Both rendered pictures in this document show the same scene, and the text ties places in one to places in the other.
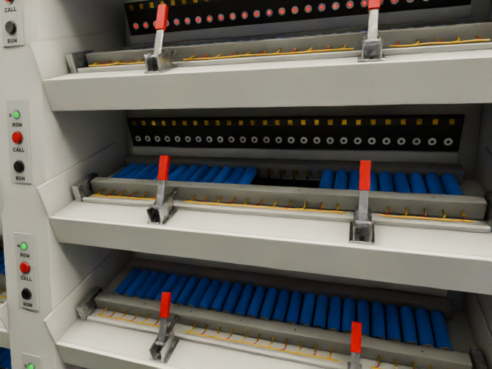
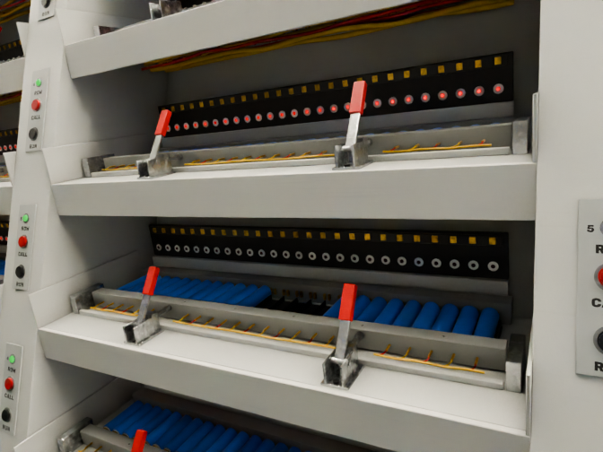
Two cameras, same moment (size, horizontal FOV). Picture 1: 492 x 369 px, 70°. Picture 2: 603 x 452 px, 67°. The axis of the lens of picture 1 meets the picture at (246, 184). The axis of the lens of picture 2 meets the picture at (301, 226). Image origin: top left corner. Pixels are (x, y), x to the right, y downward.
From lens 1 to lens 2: 0.18 m
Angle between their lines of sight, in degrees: 16
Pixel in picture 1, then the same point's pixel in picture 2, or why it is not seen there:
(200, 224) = (176, 349)
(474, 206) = (490, 352)
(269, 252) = (238, 389)
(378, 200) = (377, 334)
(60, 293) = (39, 419)
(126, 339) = not seen: outside the picture
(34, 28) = (52, 134)
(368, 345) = not seen: outside the picture
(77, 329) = not seen: outside the picture
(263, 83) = (240, 191)
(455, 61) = (427, 170)
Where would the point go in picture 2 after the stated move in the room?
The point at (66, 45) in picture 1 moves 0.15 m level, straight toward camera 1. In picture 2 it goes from (85, 149) to (59, 122)
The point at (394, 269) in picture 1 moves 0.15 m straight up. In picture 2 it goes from (371, 425) to (379, 252)
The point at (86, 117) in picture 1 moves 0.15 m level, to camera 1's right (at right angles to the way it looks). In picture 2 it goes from (100, 222) to (189, 226)
